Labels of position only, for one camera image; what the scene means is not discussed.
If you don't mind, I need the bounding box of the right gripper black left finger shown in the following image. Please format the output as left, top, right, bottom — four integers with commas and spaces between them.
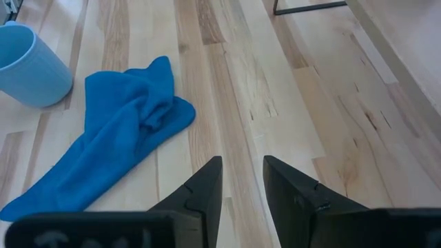
147, 156, 224, 248

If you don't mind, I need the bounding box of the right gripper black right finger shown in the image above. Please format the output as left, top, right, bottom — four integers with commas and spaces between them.
263, 154, 369, 248

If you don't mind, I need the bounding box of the light blue mug with handle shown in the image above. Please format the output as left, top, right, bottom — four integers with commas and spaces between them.
0, 20, 74, 108

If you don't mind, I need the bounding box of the blue terry cloth towel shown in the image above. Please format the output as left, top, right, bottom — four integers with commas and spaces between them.
0, 56, 196, 223

